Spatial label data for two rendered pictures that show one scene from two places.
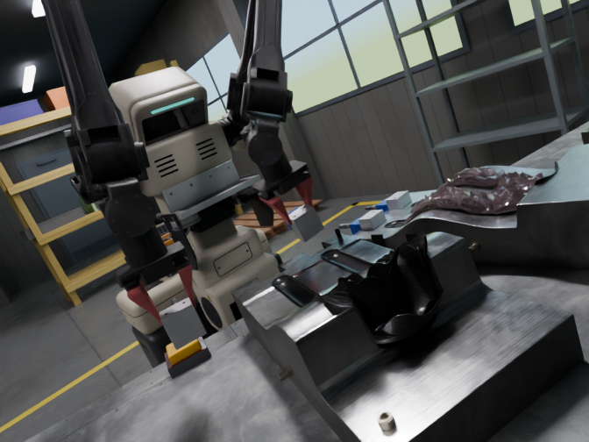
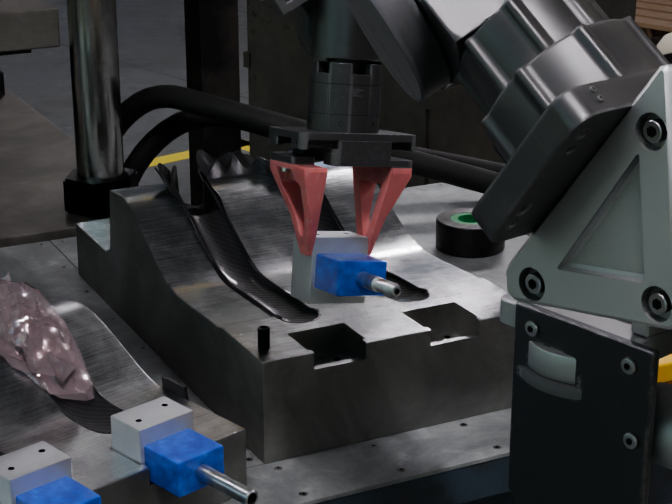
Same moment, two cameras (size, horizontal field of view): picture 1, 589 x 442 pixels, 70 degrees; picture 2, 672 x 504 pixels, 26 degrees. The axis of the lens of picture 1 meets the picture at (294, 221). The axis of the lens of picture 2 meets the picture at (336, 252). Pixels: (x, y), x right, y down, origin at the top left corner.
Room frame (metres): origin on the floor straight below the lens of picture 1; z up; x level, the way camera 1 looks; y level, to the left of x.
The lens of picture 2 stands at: (1.91, -0.17, 1.35)
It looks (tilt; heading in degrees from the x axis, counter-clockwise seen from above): 19 degrees down; 172
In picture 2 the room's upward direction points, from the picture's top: straight up
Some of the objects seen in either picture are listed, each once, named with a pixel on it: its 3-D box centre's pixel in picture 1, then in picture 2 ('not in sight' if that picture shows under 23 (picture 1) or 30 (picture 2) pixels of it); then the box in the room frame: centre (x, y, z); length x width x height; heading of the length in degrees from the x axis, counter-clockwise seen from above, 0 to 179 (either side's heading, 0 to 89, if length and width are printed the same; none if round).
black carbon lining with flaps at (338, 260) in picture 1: (342, 269); (276, 226); (0.59, -0.04, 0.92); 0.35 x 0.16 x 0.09; 18
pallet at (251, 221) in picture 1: (265, 220); not in sight; (5.04, 0.33, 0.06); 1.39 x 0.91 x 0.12; 32
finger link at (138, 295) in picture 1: (157, 293); not in sight; (0.61, 0.23, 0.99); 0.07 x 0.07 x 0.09; 18
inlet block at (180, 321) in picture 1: (179, 312); not in sight; (0.65, 0.23, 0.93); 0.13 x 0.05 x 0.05; 17
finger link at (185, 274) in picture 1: (173, 285); not in sight; (0.61, 0.21, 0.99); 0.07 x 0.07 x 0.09; 18
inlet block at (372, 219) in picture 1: (358, 225); (193, 466); (0.96, -0.14, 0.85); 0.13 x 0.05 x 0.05; 36
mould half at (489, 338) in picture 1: (352, 302); (280, 268); (0.58, -0.03, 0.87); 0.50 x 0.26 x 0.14; 18
